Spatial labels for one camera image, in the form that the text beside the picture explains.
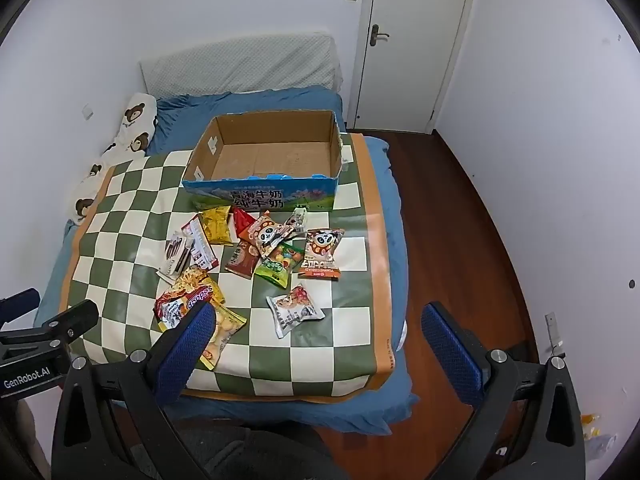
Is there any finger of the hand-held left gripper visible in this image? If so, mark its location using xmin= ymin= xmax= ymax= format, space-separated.
xmin=42 ymin=299 xmax=100 ymax=346
xmin=0 ymin=287 xmax=42 ymax=324

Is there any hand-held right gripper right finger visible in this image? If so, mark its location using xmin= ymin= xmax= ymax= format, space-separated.
xmin=421 ymin=301 xmax=587 ymax=480

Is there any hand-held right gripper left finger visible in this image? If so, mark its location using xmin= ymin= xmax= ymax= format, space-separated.
xmin=50 ymin=301 xmax=217 ymax=480

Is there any yellow biscuit packet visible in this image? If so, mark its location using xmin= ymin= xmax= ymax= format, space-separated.
xmin=197 ymin=304 xmax=248 ymax=372

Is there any yellow red noodle snack packet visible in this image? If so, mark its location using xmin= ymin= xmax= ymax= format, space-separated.
xmin=169 ymin=265 xmax=227 ymax=312

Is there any white chocolate bar packet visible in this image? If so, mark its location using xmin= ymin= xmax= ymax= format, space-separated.
xmin=158 ymin=231 xmax=195 ymax=281

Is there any red white long snack packet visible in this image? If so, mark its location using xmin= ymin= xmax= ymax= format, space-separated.
xmin=181 ymin=214 xmax=219 ymax=272

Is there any brown snack packet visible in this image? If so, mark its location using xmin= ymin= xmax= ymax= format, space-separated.
xmin=224 ymin=240 xmax=260 ymax=280

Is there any green candy packet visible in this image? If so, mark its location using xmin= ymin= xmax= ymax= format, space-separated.
xmin=253 ymin=242 xmax=305 ymax=289

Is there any gold snack packet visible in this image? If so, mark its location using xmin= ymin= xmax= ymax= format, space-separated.
xmin=199 ymin=206 xmax=236 ymax=247

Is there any orange panda snack packet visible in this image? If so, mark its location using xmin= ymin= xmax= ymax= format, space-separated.
xmin=248 ymin=215 xmax=296 ymax=261
xmin=298 ymin=228 xmax=346 ymax=281

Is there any red triangular snack packet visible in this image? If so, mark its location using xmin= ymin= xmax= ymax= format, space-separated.
xmin=231 ymin=206 xmax=258 ymax=241

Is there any small white snack packet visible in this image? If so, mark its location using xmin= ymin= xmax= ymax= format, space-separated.
xmin=286 ymin=207 xmax=309 ymax=235

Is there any cardboard box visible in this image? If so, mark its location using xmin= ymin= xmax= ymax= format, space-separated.
xmin=181 ymin=110 xmax=346 ymax=212

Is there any green white checkered mat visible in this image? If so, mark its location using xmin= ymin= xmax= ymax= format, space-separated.
xmin=59 ymin=132 xmax=399 ymax=402

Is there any blue bed sheet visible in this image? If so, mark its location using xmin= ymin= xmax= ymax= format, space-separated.
xmin=34 ymin=87 xmax=422 ymax=437

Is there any white bear print pillow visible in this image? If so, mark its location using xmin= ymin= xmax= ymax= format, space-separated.
xmin=69 ymin=92 xmax=159 ymax=226

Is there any grey padded headboard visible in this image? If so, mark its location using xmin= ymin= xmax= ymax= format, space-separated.
xmin=139 ymin=32 xmax=344 ymax=99

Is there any white door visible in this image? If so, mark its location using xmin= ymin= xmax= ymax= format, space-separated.
xmin=352 ymin=0 xmax=475 ymax=133

